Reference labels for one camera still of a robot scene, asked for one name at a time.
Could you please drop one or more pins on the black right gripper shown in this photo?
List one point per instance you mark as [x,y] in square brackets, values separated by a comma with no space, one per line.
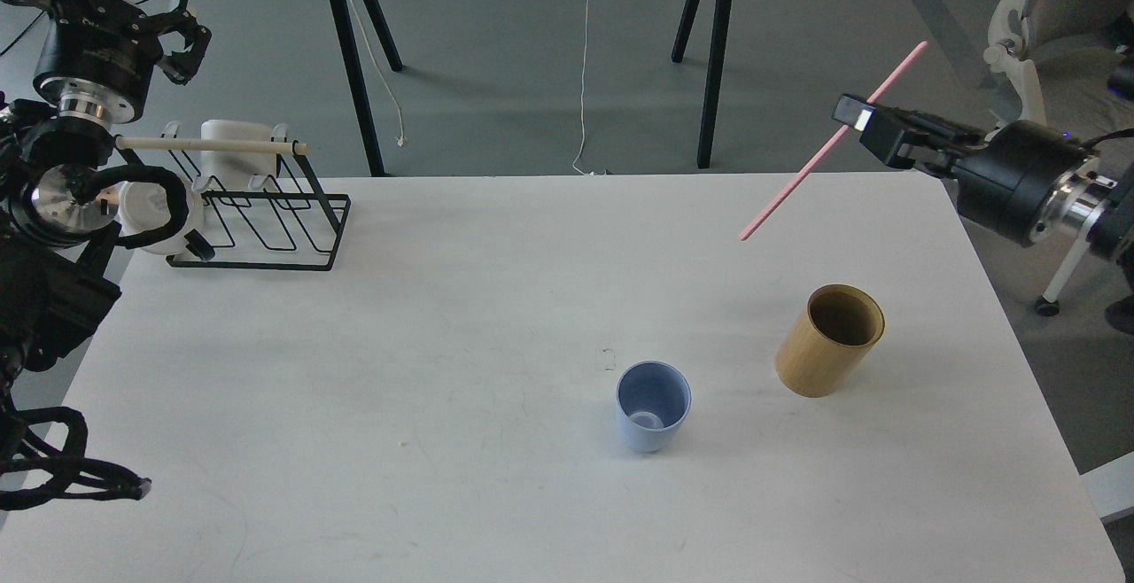
[1004,185]

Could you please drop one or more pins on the pink chopstick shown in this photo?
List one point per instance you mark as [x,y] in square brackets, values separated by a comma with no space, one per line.
[813,162]

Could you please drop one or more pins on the blue plastic cup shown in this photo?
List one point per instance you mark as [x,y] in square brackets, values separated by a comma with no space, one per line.
[652,400]

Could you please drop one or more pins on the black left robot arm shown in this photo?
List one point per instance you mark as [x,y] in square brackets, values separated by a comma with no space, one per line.
[65,211]

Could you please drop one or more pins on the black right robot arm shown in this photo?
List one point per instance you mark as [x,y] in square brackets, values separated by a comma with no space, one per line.
[1082,203]

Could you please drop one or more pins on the bamboo cylindrical holder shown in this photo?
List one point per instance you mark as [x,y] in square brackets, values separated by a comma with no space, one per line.
[838,327]

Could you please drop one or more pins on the white round bowl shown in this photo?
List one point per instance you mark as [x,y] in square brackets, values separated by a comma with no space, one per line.
[143,206]

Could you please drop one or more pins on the black wire dish rack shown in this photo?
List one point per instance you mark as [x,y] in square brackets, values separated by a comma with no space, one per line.
[261,211]

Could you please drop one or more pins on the wooden rack handle rod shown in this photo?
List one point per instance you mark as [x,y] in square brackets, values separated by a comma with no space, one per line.
[212,145]

